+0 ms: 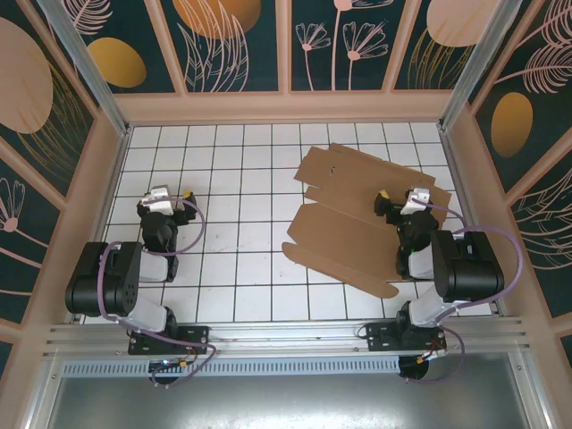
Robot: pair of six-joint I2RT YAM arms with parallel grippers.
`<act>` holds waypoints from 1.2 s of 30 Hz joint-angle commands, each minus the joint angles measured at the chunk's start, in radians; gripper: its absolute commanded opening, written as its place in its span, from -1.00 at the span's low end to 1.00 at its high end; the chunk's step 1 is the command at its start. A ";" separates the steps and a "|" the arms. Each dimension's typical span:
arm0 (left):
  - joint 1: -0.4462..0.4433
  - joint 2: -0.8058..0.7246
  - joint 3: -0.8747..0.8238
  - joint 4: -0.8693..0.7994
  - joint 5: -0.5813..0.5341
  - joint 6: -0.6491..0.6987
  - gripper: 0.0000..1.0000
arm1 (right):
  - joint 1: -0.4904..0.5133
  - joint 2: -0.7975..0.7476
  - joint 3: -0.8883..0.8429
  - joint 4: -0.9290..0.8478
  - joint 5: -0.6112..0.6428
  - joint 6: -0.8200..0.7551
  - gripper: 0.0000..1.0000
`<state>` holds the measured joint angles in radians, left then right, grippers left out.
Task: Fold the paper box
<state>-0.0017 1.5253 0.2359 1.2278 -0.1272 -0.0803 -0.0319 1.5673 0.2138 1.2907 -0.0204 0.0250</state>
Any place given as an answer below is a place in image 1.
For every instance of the brown cardboard box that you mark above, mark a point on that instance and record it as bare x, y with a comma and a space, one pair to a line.
339, 232

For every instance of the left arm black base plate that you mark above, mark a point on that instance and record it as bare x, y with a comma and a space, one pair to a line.
192, 338

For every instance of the grey metal sheet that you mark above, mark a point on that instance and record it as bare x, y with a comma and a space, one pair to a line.
286, 402

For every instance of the dark panel feather leaf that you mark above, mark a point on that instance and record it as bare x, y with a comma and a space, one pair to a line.
549, 58

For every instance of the dark panel with two flowers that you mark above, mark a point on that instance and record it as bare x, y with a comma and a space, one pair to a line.
339, 67

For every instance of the aluminium mounting rail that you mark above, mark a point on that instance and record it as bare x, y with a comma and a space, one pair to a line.
286, 333

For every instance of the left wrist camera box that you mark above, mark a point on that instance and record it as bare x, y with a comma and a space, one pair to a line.
158, 200

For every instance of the dark panel small orange oval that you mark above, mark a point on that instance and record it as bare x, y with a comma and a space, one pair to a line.
117, 62

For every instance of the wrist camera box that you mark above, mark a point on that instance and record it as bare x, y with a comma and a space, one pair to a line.
416, 201
158, 200

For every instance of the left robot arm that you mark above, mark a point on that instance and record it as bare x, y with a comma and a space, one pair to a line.
98, 286

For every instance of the dark panel orange disc leaves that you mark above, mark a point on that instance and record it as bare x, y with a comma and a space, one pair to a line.
214, 18

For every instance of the aluminium corner post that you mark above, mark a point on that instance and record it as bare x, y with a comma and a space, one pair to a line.
85, 67
478, 67

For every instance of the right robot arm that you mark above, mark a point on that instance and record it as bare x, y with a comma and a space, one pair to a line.
469, 268

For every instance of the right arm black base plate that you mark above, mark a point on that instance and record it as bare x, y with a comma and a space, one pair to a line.
380, 337

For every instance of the dark panel leaf outlines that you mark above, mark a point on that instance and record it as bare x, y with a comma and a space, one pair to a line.
545, 232

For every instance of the large dark panel pale disc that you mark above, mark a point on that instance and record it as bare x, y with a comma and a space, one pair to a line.
22, 80

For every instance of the dark panel single flower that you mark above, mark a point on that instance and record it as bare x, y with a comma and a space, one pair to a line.
18, 250

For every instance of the dark panel tall orange oval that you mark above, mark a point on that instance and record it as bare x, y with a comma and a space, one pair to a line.
511, 125

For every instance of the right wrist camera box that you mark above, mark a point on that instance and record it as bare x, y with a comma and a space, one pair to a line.
416, 201

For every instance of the small circuit board with LEDs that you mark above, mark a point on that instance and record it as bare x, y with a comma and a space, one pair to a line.
167, 363

